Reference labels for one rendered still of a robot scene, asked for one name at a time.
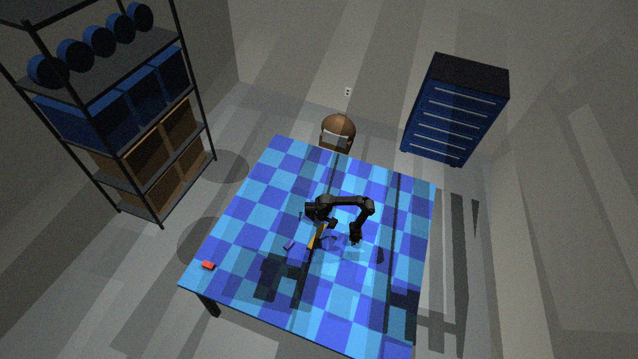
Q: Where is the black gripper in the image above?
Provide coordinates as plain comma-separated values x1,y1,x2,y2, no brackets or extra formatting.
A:
305,211,338,229

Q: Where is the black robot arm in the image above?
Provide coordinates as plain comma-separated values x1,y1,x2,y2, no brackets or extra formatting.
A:
304,193,375,243

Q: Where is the red rectangular block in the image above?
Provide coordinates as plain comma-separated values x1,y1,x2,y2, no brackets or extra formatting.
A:
202,260,216,271

